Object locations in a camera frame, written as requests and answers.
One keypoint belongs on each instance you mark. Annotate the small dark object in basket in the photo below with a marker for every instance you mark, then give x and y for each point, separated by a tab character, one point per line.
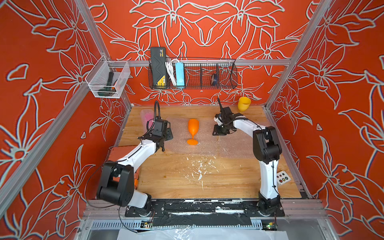
215	80

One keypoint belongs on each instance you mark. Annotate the white button control box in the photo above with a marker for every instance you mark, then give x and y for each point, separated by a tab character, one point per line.
283	178

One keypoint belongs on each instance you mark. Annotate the black wire wall basket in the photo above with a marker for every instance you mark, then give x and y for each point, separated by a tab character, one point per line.
198	73

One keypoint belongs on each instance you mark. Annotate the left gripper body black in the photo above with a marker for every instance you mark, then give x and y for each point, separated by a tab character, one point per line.
167	136

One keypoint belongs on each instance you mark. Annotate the orange plastic wine glass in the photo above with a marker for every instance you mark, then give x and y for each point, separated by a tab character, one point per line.
193	127

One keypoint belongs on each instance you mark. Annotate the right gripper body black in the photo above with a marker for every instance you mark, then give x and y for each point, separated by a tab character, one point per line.
221	130

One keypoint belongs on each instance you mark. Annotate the clear acrylic wall bin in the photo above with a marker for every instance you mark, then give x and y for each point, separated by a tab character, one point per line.
107	79

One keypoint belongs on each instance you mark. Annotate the light blue power bank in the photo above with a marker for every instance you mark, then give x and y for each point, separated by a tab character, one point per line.
180	76

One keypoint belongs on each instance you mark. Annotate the pink glass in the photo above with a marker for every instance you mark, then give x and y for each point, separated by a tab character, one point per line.
147	117

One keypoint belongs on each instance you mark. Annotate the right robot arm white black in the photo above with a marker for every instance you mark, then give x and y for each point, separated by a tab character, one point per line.
269	197

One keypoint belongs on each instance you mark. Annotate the dark green tool in bin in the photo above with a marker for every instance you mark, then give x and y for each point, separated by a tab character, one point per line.
108	90

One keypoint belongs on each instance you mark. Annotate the black box in basket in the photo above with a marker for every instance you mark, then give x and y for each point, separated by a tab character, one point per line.
158	66

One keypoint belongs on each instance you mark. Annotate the yellow plastic wine glass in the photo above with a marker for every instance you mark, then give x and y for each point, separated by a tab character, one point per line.
243	104

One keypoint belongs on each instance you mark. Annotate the orange plastic tool case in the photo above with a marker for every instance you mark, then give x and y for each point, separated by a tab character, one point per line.
119	152

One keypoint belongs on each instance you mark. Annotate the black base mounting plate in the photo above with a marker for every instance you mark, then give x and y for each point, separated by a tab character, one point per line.
162	207

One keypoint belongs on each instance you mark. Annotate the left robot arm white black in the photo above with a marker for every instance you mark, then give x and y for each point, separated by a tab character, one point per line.
117	182

